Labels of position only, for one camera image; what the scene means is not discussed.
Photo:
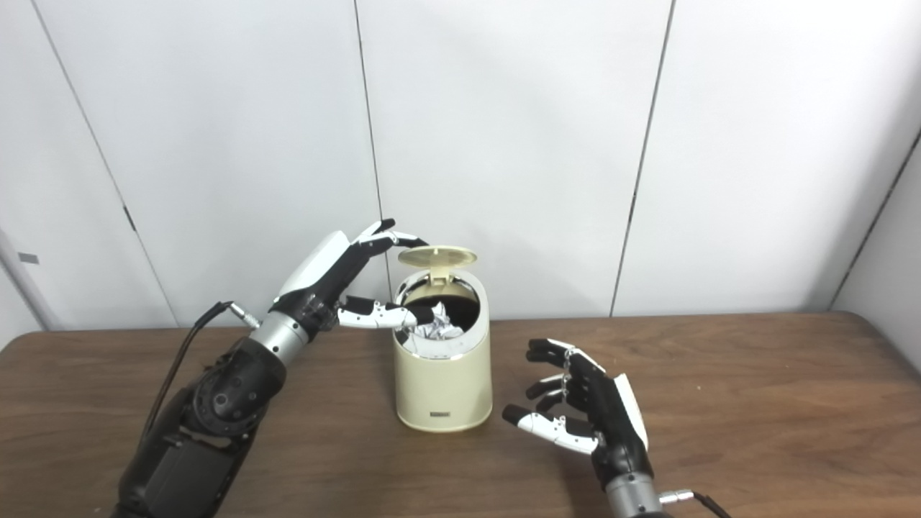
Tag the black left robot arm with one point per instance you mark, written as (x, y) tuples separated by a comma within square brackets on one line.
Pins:
[(216, 410)]

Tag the cream-colored lidded bin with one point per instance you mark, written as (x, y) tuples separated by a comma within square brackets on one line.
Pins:
[(442, 388)]

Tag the white and black right hand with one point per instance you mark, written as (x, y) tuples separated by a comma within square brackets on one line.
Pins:
[(611, 424)]

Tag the white wall pole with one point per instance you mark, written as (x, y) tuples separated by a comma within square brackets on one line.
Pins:
[(21, 288)]

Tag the small grey wall label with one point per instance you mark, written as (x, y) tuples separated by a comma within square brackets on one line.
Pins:
[(29, 257)]

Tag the black wall panel hinge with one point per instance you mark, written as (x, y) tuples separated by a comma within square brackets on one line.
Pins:
[(129, 219)]

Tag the white and black left hand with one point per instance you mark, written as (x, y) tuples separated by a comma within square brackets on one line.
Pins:
[(320, 270)]

